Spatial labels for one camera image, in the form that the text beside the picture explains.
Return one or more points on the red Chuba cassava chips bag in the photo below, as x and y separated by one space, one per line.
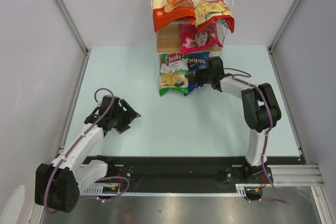
211 11

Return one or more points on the pink Real chips bag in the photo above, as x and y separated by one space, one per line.
194 41

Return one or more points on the orange beige cassava chips bag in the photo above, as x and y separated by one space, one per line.
167 11

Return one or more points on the green Chuba cassava chips bag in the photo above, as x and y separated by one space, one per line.
173 70

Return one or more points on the aluminium frame rail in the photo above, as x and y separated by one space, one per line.
101 180

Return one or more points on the white wire wooden shelf rack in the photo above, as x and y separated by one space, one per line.
167 39

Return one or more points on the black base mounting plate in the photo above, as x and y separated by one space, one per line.
182 175

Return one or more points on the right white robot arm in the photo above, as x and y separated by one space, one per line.
260 108

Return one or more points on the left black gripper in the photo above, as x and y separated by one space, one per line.
129 115

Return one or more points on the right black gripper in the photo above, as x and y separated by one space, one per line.
195 76

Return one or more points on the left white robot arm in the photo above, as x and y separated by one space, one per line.
76 153

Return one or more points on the blue Doritos chips bag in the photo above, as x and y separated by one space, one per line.
196 61

